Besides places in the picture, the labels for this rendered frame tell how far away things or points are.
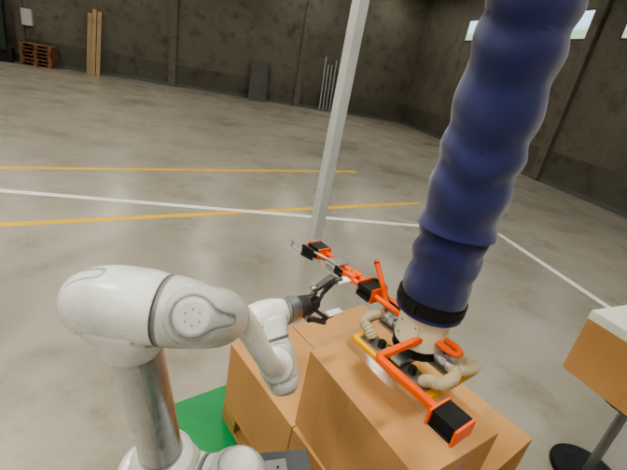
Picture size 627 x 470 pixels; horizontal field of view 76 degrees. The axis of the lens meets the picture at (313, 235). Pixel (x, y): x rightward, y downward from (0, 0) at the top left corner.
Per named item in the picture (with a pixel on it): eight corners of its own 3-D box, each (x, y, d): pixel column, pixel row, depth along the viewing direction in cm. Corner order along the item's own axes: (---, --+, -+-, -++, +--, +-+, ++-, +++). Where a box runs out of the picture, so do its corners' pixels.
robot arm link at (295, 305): (273, 315, 135) (288, 311, 138) (288, 330, 128) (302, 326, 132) (277, 292, 131) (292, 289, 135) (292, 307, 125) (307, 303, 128)
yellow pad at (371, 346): (443, 394, 126) (448, 382, 124) (424, 406, 120) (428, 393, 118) (369, 332, 150) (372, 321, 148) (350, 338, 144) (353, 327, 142)
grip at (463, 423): (470, 434, 100) (477, 420, 98) (450, 449, 95) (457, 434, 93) (443, 409, 106) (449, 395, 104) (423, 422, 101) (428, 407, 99)
